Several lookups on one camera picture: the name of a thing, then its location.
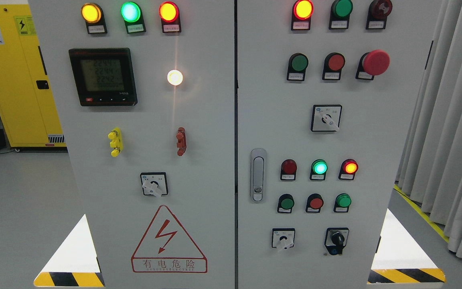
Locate lower red stop button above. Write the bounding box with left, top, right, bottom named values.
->
left=306, top=193, right=324, bottom=213

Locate grey pleated curtain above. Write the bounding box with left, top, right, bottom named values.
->
left=397, top=0, right=462, bottom=258

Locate red indicator lamp top left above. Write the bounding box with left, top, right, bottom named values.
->
left=159, top=1, right=181, bottom=33

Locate red indicator lamp top right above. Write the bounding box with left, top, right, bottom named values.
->
left=290, top=0, right=314, bottom=31

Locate left yellow black hazard foot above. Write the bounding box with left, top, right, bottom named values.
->
left=33, top=271, right=105, bottom=287

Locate black digital power meter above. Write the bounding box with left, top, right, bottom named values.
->
left=69, top=48, right=138, bottom=106

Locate upper red push button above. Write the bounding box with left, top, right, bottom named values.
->
left=322, top=52, right=345, bottom=81

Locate red mushroom emergency stop button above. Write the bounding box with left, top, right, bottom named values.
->
left=355, top=49, right=391, bottom=81

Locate red test terminal block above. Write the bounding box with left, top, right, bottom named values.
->
left=176, top=127, right=187, bottom=156

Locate lower right green push button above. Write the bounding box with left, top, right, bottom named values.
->
left=333, top=193, right=352, bottom=213

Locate white lit indicator lamp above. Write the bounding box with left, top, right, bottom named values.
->
left=167, top=69, right=184, bottom=86

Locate left door rotary selector switch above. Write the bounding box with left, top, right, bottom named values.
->
left=140, top=172, right=168, bottom=197

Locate dark red buzzer top right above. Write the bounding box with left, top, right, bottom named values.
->
left=365, top=0, right=393, bottom=30

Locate green indicator lamp top left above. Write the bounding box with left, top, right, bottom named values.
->
left=120, top=2, right=146, bottom=34

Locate red indicator lamp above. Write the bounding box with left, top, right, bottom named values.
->
left=338, top=159, right=358, bottom=181
left=280, top=159, right=297, bottom=181
left=159, top=1, right=181, bottom=33
left=290, top=0, right=314, bottom=31

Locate right yellow black hazard foot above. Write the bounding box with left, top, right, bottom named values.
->
left=367, top=268, right=447, bottom=284

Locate green indicator lamp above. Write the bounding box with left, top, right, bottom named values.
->
left=309, top=159, right=328, bottom=181
left=120, top=2, right=146, bottom=34
left=328, top=0, right=353, bottom=30

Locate black key selector switch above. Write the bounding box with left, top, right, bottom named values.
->
left=324, top=227, right=349, bottom=256

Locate yellow indicator lamp top left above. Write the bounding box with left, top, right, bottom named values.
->
left=81, top=2, right=107, bottom=34

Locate red high voltage warning sticker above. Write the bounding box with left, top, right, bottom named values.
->
left=131, top=205, right=208, bottom=274

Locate grey electrical control cabinet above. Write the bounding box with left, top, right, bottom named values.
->
left=29, top=0, right=444, bottom=289

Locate lower left red indicator lamp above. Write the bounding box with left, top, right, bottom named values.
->
left=280, top=159, right=297, bottom=181

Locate green indicator lamp top right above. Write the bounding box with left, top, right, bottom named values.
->
left=328, top=0, right=353, bottom=30

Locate yellow safety storage cabinet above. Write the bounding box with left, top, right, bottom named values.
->
left=0, top=4, right=66, bottom=148

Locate green start button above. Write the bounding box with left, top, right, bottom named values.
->
left=277, top=193, right=294, bottom=214

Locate green push button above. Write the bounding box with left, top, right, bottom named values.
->
left=286, top=53, right=308, bottom=81
left=333, top=193, right=352, bottom=213

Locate yellow black hazard foot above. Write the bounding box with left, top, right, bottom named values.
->
left=367, top=268, right=447, bottom=284
left=33, top=271, right=105, bottom=287

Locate silver cabinet door handle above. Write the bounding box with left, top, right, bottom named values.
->
left=250, top=149, right=267, bottom=202

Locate right door upper selector switch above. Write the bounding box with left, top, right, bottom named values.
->
left=310, top=104, right=342, bottom=132

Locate yellow test terminal block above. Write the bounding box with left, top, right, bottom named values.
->
left=108, top=127, right=123, bottom=157

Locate lower middle green indicator lamp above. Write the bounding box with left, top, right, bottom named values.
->
left=309, top=159, right=328, bottom=181

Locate upper green push button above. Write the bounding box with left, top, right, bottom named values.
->
left=286, top=53, right=308, bottom=81

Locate lower white rotary selector switch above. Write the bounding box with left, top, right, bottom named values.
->
left=271, top=228, right=296, bottom=251

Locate lower right red indicator lamp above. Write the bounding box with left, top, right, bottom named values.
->
left=338, top=159, right=358, bottom=181

